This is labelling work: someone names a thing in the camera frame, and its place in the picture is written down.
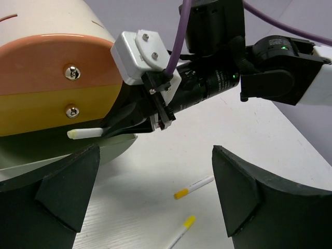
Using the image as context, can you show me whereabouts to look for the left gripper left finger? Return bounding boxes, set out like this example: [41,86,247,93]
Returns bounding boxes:
[1,144,100,248]

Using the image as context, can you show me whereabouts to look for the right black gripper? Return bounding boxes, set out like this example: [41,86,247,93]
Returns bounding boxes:
[100,51,240,128]

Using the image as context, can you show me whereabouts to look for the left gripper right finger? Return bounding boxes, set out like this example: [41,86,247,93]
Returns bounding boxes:
[212,145,331,248]

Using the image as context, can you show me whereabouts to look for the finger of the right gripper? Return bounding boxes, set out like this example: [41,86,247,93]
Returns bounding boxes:
[102,119,155,137]

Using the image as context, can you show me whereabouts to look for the white pen pale yellow cap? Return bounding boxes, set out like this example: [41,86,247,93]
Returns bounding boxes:
[67,128,104,140]

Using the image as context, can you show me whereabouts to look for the white pen orange-yellow cap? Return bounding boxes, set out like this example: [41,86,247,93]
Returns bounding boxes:
[173,175,215,200]

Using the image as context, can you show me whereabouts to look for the grey-green organizer bottom drawer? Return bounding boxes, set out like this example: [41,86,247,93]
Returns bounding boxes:
[1,128,137,181]

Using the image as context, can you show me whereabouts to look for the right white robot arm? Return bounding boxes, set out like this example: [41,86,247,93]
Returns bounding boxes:
[100,1,331,138]

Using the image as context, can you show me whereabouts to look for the cream round drawer organizer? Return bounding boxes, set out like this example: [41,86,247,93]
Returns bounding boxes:
[1,0,115,45]

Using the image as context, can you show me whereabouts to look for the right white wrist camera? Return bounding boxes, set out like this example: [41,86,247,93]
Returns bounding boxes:
[110,30,170,86]

